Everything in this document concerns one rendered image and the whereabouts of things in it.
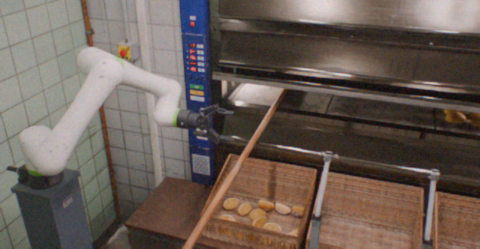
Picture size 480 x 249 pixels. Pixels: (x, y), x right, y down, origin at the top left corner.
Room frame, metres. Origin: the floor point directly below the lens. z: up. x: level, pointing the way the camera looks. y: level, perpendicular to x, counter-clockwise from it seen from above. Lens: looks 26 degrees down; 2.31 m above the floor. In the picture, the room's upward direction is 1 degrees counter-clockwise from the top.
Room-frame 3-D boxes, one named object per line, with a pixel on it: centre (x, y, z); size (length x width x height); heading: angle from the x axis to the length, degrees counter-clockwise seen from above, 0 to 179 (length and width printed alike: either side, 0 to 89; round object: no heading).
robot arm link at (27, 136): (1.62, 0.83, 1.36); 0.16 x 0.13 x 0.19; 38
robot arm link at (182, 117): (1.91, 0.24, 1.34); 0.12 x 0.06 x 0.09; 160
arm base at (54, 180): (1.64, 0.89, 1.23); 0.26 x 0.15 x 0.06; 70
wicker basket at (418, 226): (1.88, -0.68, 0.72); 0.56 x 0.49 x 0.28; 71
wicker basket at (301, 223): (2.08, -0.13, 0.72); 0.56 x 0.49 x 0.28; 70
